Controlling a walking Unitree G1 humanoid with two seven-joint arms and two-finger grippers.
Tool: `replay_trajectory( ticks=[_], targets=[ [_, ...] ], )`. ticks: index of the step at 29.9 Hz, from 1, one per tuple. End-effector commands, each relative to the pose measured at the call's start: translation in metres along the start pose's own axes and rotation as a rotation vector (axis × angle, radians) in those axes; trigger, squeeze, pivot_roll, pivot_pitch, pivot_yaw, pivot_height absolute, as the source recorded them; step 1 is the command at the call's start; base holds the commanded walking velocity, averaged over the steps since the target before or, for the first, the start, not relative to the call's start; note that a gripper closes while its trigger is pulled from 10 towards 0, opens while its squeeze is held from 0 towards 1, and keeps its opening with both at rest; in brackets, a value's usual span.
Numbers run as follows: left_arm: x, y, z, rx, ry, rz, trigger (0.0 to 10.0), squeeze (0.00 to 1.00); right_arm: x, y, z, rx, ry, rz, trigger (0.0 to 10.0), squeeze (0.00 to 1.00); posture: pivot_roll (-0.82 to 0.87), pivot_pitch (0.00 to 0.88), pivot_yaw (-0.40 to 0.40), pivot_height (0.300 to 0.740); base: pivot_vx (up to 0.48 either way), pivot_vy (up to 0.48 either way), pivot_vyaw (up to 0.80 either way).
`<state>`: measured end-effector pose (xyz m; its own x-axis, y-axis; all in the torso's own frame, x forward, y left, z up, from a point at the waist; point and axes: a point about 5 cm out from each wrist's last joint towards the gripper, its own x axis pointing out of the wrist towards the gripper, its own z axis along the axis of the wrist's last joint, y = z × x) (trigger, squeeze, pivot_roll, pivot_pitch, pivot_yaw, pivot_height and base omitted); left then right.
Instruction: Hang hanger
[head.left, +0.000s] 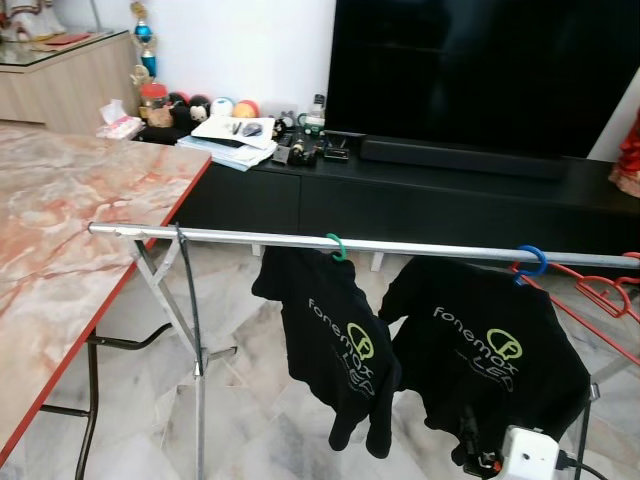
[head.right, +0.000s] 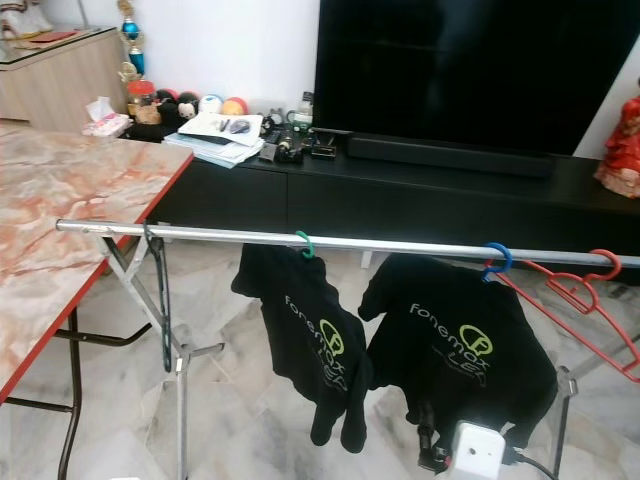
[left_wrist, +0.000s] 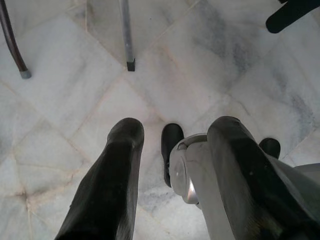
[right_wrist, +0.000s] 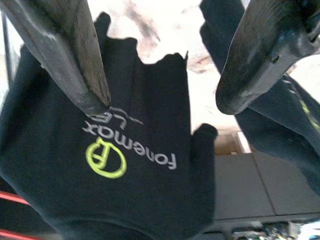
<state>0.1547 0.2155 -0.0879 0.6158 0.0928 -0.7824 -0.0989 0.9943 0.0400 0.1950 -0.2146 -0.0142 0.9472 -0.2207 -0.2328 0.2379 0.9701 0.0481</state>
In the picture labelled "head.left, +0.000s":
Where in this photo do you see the flat red book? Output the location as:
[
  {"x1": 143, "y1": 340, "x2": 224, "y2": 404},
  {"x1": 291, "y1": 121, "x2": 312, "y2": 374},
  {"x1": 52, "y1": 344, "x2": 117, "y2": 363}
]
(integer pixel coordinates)
[{"x1": 43, "y1": 32, "x2": 93, "y2": 47}]

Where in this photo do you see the black plush toy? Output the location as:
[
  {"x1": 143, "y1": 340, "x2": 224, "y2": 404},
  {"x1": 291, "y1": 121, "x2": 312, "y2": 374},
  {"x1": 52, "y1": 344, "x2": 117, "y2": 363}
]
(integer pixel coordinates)
[{"x1": 167, "y1": 92, "x2": 213, "y2": 128}]

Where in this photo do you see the light wooden sideboard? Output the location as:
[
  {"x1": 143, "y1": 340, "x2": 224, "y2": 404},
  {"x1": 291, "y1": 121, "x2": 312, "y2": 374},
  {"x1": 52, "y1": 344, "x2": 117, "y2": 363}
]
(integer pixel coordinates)
[{"x1": 0, "y1": 28, "x2": 136, "y2": 136}]

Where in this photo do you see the clear plastic bottle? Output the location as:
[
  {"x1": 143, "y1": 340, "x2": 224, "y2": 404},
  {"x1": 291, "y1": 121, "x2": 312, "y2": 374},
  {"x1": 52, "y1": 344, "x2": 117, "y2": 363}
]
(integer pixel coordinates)
[{"x1": 305, "y1": 94, "x2": 327, "y2": 136}]

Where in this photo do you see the black TV console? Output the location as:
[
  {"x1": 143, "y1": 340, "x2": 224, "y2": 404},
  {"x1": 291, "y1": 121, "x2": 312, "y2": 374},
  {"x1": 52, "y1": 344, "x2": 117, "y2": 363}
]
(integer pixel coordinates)
[{"x1": 133, "y1": 125, "x2": 640, "y2": 259}]

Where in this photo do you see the blue and gold trophy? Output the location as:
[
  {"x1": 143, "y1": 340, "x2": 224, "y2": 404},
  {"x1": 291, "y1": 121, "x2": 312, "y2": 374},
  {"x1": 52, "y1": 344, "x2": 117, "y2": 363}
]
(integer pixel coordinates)
[{"x1": 128, "y1": 0, "x2": 161, "y2": 83}]

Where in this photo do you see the stack of white papers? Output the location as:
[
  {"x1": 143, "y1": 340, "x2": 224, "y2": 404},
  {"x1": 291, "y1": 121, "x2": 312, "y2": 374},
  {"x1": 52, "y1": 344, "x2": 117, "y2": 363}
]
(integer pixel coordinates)
[{"x1": 177, "y1": 114, "x2": 279, "y2": 172}]

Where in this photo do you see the blue plastic hanger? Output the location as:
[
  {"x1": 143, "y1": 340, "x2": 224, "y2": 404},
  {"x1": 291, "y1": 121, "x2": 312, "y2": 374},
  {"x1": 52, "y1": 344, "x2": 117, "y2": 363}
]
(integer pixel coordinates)
[{"x1": 515, "y1": 245, "x2": 549, "y2": 286}]

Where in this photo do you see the black television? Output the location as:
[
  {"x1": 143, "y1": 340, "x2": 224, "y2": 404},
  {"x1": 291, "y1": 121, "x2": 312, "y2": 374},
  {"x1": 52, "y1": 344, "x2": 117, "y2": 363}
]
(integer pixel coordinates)
[{"x1": 325, "y1": 0, "x2": 640, "y2": 161}]

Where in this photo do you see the red laughing Buddha statue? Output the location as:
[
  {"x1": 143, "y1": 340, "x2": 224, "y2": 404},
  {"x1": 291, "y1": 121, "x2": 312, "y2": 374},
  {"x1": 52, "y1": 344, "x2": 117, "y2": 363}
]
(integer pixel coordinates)
[{"x1": 608, "y1": 108, "x2": 640, "y2": 198}]

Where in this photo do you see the green plastic hanger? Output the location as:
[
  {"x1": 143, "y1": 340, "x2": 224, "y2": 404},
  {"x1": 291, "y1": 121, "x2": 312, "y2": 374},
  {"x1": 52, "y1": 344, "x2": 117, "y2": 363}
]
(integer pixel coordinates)
[{"x1": 325, "y1": 233, "x2": 349, "y2": 263}]

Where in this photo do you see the red-lidded jar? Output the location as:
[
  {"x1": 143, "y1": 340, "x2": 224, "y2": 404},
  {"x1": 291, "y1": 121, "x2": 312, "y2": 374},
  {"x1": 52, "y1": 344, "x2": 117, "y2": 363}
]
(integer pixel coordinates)
[{"x1": 139, "y1": 83, "x2": 173, "y2": 129}]

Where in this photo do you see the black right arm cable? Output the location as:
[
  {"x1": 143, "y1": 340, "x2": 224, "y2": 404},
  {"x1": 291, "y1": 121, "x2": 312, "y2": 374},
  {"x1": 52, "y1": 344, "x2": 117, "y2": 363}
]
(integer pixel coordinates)
[{"x1": 557, "y1": 452, "x2": 611, "y2": 480}]

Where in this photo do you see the pink tissue pack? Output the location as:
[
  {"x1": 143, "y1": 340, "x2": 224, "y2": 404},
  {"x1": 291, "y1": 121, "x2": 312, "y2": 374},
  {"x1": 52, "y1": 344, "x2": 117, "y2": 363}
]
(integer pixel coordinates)
[{"x1": 97, "y1": 99, "x2": 147, "y2": 140}]

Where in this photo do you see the marble-pattern folding table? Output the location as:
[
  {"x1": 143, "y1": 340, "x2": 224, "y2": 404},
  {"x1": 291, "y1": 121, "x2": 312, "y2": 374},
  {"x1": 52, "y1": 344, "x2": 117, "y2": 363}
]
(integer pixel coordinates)
[{"x1": 0, "y1": 125, "x2": 213, "y2": 480}]

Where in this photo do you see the black fonemax t-shirt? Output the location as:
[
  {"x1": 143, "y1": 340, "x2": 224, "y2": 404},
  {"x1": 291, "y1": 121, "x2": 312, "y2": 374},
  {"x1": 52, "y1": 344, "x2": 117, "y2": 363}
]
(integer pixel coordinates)
[
  {"x1": 378, "y1": 255, "x2": 593, "y2": 471},
  {"x1": 252, "y1": 245, "x2": 403, "y2": 459}
]

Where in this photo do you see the black strap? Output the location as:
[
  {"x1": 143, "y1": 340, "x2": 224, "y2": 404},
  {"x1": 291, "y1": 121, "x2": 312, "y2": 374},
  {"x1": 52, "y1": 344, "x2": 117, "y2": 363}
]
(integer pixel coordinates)
[{"x1": 173, "y1": 225, "x2": 208, "y2": 373}]

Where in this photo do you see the chrome clothes rack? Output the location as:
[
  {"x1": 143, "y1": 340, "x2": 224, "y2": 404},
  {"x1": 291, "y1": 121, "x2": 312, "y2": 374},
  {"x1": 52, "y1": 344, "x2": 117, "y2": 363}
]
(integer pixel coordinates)
[{"x1": 88, "y1": 222, "x2": 640, "y2": 480}]

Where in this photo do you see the red plastic hanger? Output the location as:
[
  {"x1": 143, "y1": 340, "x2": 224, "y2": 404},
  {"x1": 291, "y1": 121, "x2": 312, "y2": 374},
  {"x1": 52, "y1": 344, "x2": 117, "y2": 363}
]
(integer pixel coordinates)
[{"x1": 512, "y1": 250, "x2": 640, "y2": 366}]

